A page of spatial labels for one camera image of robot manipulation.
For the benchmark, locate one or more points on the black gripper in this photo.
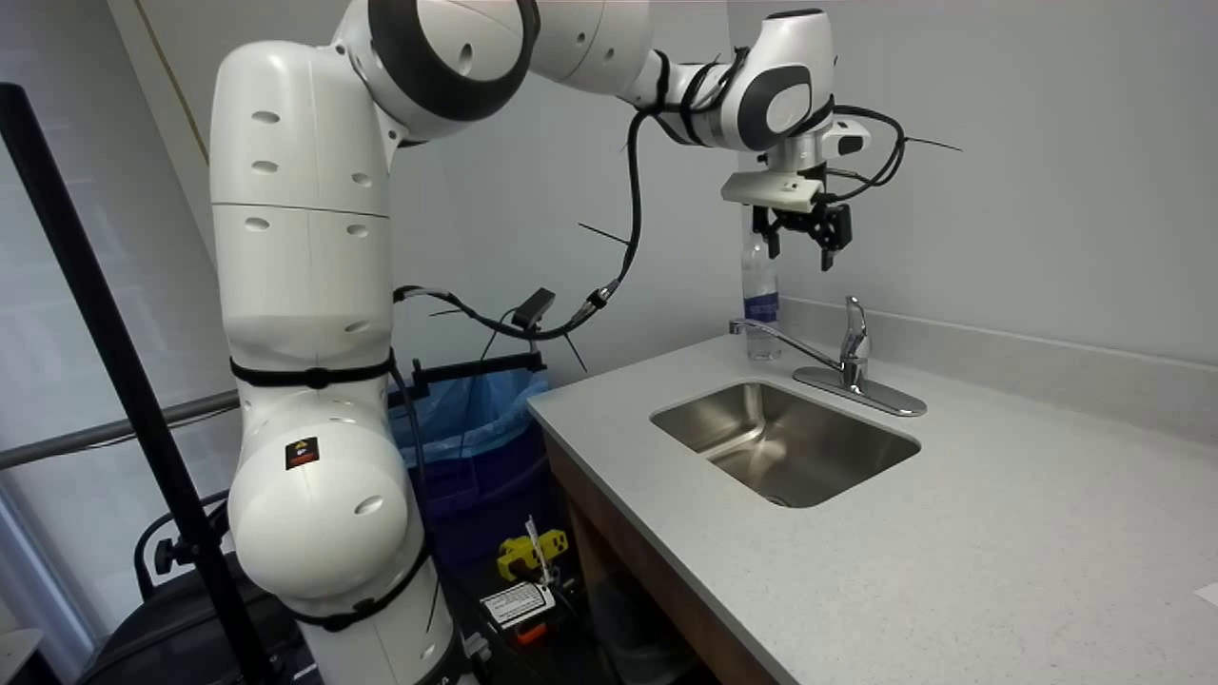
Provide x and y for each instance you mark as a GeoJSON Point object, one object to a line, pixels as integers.
{"type": "Point", "coordinates": [798, 214]}

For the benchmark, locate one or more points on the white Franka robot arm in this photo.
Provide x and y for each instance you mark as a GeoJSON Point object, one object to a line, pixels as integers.
{"type": "Point", "coordinates": [307, 252]}

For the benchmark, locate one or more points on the clear smartwater bottle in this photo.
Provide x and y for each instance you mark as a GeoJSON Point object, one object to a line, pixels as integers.
{"type": "Point", "coordinates": [757, 307]}

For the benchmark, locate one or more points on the stainless steel sink basin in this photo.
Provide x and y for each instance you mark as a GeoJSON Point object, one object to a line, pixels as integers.
{"type": "Point", "coordinates": [784, 444]}

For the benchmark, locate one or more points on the small black clip device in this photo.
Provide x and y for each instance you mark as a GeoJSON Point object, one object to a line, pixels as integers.
{"type": "Point", "coordinates": [535, 310]}

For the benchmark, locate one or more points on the wooden counter cabinet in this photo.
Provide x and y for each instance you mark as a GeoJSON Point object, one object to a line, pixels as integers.
{"type": "Point", "coordinates": [660, 594]}

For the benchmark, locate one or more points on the blue trash bin with bag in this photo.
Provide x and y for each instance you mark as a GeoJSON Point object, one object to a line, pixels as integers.
{"type": "Point", "coordinates": [478, 470]}

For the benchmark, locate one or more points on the yellow tool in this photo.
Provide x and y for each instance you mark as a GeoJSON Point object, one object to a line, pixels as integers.
{"type": "Point", "coordinates": [529, 553]}

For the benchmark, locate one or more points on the white keypad device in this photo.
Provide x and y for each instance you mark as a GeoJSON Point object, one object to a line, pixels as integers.
{"type": "Point", "coordinates": [520, 607]}

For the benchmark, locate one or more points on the black metal pole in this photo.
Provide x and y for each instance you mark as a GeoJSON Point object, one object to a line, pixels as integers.
{"type": "Point", "coordinates": [117, 354]}

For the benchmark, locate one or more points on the black bag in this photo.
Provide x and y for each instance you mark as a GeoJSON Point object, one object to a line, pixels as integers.
{"type": "Point", "coordinates": [155, 633]}

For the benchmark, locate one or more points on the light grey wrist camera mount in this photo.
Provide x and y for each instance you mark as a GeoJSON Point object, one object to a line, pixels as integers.
{"type": "Point", "coordinates": [775, 192]}

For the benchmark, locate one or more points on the chrome faucet base plate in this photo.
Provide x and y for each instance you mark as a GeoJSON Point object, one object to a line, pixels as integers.
{"type": "Point", "coordinates": [875, 397]}

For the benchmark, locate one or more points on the grey window rail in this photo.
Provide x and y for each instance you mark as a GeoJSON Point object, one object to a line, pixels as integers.
{"type": "Point", "coordinates": [117, 432]}

